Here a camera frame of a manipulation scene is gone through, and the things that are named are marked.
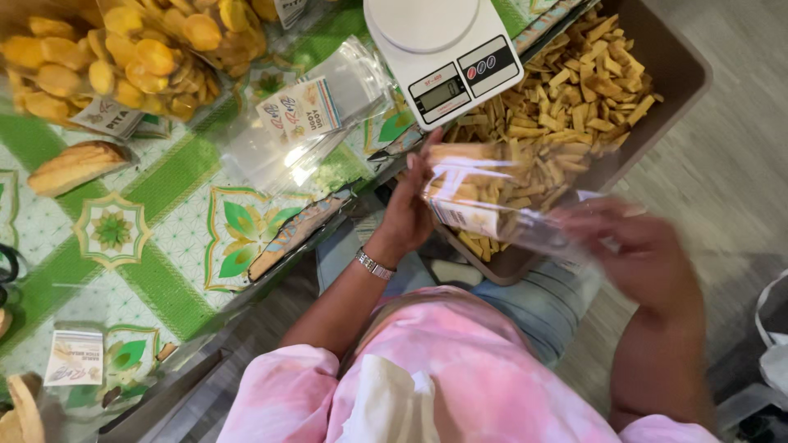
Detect person's left hand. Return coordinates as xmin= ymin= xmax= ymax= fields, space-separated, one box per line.
xmin=367 ymin=127 xmax=445 ymax=268

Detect person's right hand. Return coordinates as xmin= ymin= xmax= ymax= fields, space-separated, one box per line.
xmin=549 ymin=197 xmax=701 ymax=313

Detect clear bag of stick snacks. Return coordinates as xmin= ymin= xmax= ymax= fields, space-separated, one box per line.
xmin=421 ymin=142 xmax=595 ymax=262

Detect blue jeans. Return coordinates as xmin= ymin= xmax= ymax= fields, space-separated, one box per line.
xmin=315 ymin=209 xmax=605 ymax=369

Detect white digital kitchen scale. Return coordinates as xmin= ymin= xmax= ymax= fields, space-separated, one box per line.
xmin=362 ymin=0 xmax=526 ymax=132

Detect stack of empty clear bags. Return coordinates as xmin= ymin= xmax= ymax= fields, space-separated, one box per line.
xmin=214 ymin=36 xmax=402 ymax=199

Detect heap of yellow stick snacks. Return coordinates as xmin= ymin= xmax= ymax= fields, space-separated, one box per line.
xmin=443 ymin=5 xmax=664 ymax=262

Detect brown plastic tray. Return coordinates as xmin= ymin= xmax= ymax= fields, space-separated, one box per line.
xmin=431 ymin=0 xmax=715 ymax=288

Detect pink tie-dye shirt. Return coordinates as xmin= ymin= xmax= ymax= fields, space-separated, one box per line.
xmin=215 ymin=285 xmax=722 ymax=443

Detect white plastic bag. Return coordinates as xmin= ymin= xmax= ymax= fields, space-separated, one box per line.
xmin=754 ymin=267 xmax=788 ymax=407

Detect toasted bread slice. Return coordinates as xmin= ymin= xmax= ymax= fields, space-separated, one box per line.
xmin=27 ymin=140 xmax=134 ymax=198

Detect large bag of yellow chips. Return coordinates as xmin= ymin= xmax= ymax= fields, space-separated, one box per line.
xmin=0 ymin=9 xmax=224 ymax=141

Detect clear bag of bread slices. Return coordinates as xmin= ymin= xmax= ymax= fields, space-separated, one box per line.
xmin=0 ymin=320 xmax=181 ymax=443

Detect black scissors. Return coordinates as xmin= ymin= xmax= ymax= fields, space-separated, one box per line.
xmin=0 ymin=242 xmax=27 ymax=308

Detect silver wrist bracelet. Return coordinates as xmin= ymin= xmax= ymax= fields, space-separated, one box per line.
xmin=355 ymin=247 xmax=397 ymax=282

